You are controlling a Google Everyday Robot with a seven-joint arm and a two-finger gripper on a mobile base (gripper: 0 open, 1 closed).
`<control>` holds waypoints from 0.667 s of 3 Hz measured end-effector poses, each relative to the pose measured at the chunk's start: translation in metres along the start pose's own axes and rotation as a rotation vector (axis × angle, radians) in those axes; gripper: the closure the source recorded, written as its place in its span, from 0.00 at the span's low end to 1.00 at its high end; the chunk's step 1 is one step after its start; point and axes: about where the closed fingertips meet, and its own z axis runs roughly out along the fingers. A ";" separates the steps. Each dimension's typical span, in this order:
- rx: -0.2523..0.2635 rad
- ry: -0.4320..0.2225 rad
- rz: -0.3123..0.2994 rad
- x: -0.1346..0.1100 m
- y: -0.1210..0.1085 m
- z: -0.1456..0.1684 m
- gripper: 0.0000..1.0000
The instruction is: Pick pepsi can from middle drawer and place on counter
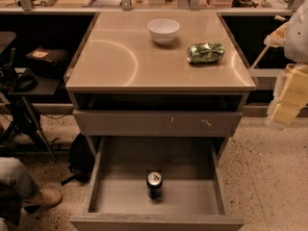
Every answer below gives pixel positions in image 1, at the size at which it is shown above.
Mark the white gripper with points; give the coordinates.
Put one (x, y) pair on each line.
(297, 38)

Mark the blue pepsi can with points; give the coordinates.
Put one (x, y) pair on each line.
(154, 183)

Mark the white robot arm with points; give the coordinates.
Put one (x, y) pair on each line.
(296, 38)

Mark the crushed green soda can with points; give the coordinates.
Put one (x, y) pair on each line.
(209, 52)

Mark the grey drawer cabinet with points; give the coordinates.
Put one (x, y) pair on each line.
(121, 68)

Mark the open grey middle drawer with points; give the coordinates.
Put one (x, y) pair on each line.
(192, 199)

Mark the closed grey top drawer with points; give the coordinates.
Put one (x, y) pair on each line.
(157, 124)

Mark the grey side shelf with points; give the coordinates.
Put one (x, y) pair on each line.
(265, 78)

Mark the roll of masking tape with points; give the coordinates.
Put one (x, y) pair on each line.
(289, 67)

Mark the white ceramic bowl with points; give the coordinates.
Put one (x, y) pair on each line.
(163, 31)

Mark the black backpack on floor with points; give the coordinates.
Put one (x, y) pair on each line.
(81, 161)

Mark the black bag on shelf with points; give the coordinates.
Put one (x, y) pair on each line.
(48, 63)

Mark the person's tan shoe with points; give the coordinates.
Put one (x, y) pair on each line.
(45, 198)

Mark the black headphones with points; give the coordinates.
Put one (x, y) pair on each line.
(23, 83)

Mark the person's grey trouser leg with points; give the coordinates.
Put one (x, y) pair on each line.
(15, 175)

